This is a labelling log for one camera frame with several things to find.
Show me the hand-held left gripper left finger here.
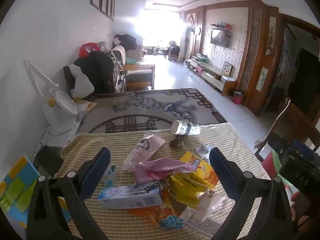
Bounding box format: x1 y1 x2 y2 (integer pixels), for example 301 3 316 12
26 147 112 240

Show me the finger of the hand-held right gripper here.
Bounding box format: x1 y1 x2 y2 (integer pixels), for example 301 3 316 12
268 131 292 160
292 139 316 160

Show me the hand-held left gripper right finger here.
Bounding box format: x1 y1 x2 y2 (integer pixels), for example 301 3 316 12
209 147 293 240

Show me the red bin with green rim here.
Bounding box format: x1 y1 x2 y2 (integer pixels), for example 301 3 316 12
261 150 292 193

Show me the yellow snack bag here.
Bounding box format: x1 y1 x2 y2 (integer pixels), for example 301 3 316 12
168 151 220 207

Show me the brown candy wrapper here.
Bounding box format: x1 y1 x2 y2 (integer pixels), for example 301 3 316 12
169 134 185 148

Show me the pink plastic bag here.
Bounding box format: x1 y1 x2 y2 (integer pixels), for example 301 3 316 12
132 157 194 184

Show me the orange snack bag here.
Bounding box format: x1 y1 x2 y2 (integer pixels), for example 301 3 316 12
129 187 190 230

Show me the person's right hand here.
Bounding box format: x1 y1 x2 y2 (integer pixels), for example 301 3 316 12
290 190 320 230

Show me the small blue packet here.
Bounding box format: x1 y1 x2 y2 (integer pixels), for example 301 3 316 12
102 165 118 187

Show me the carved wooden chair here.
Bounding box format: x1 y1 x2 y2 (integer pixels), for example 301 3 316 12
254 97 320 163

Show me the silver foil wrapper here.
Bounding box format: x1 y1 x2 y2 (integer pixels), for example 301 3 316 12
195 144 213 159

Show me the striped beige cloth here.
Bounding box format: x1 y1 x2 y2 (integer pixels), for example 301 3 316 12
61 122 273 240

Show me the clear plastic wrapper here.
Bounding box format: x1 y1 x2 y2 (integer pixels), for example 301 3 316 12
180 196 227 222

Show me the blue white toothpaste box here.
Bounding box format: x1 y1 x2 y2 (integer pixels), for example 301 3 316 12
97 181 163 209

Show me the black flat case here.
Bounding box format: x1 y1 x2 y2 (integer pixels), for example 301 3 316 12
36 145 65 178

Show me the white pink plastic wrapper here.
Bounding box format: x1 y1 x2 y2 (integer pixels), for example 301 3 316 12
122 132 166 172

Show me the small red bin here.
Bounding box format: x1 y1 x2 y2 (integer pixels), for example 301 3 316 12
232 90 245 105

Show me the stack of white papers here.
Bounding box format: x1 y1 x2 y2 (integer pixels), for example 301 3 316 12
45 99 98 147

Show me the white desk lamp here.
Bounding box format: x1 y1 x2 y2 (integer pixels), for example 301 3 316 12
23 58 78 137

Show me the blue yellow green box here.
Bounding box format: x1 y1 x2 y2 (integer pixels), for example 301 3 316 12
0 155 72 230

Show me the grey floral table cover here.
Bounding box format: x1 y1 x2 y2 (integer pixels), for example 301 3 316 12
75 88 228 134

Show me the white grey cloth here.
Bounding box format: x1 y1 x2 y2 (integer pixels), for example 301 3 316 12
69 64 95 98

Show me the small colourful framed picture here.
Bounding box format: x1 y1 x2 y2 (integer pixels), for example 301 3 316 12
221 61 233 76

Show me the low television cabinet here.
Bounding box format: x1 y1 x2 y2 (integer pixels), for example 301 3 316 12
189 59 237 95

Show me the black jacket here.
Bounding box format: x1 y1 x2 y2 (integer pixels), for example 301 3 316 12
74 51 115 94

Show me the wooden bench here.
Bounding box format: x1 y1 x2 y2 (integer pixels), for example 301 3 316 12
124 64 156 90

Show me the white garment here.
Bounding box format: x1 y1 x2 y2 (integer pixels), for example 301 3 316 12
111 45 126 64

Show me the red plastic bag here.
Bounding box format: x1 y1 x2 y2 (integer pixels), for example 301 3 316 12
79 43 99 57

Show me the pile of black clothes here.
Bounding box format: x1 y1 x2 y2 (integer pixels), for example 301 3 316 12
115 34 137 52

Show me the short painted wall panel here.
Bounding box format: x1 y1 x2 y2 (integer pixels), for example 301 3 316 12
256 67 268 92

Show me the tall painted wall panel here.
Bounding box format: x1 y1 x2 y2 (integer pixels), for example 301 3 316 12
269 16 277 49

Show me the wall television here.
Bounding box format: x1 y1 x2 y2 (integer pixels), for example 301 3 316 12
210 29 229 47

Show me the wall shelf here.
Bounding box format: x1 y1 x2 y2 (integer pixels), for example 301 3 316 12
210 22 232 32

